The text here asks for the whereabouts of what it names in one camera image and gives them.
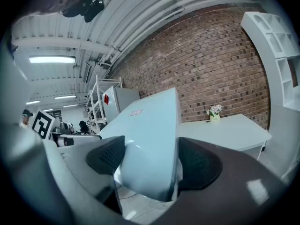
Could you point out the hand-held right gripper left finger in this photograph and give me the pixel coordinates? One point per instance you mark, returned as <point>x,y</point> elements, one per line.
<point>105,156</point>

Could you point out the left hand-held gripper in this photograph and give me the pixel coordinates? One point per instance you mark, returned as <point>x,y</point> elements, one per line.
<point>42,125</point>

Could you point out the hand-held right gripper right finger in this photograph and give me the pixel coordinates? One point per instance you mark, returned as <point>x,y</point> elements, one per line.
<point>199,165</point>

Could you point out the light blue-grey box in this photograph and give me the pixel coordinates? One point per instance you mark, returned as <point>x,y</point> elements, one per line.
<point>150,130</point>

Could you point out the long ceiling light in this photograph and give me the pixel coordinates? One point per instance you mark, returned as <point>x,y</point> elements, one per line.
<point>32,102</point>
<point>51,59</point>
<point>70,106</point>
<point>65,97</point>

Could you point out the black office chair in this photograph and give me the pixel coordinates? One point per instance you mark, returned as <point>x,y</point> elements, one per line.
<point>84,126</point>

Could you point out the white table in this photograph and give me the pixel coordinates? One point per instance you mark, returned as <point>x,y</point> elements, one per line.
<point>229,132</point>

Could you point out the white flowers in vase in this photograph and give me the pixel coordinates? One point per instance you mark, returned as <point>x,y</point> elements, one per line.
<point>215,117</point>

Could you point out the gray cabinet with red sticker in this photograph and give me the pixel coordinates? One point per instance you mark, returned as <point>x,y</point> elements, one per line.
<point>124,99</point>

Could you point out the white metal rack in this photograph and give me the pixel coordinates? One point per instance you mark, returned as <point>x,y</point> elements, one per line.
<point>95,91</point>

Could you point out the gray ceiling-mounted unit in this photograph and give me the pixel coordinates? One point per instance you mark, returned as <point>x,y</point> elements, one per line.
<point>86,72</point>

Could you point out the white shelf unit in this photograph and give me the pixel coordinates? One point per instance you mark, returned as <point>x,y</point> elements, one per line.
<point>269,46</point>

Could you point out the black head-worn camera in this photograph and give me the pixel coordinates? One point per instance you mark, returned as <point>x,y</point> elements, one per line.
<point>95,8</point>

